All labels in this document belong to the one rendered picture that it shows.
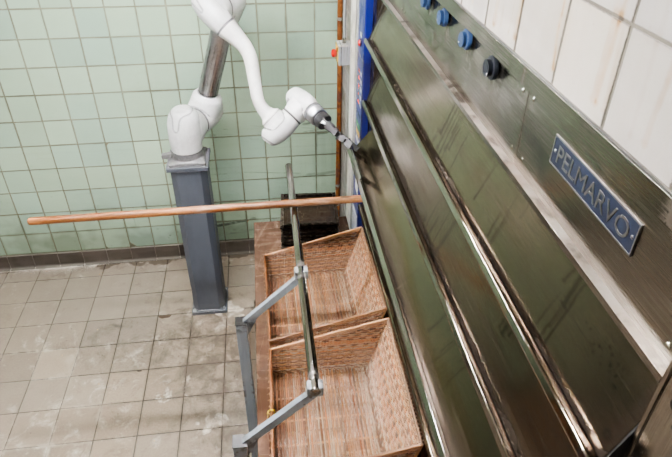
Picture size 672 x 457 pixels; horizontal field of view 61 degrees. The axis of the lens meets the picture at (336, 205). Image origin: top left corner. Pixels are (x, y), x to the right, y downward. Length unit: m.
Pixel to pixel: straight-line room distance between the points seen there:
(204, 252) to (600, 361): 2.58
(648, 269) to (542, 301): 0.26
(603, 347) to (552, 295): 0.14
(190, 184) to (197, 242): 0.37
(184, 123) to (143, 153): 0.78
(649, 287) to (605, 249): 0.10
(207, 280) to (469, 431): 2.22
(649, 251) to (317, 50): 2.67
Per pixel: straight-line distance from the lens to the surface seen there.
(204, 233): 3.16
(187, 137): 2.88
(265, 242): 3.06
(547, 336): 1.02
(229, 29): 2.61
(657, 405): 0.83
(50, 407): 3.34
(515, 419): 1.22
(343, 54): 2.94
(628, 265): 0.85
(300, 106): 2.58
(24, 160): 3.79
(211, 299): 3.47
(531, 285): 1.07
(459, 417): 1.47
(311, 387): 1.63
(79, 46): 3.39
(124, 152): 3.61
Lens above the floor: 2.45
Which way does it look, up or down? 34 degrees down
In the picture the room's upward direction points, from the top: 1 degrees clockwise
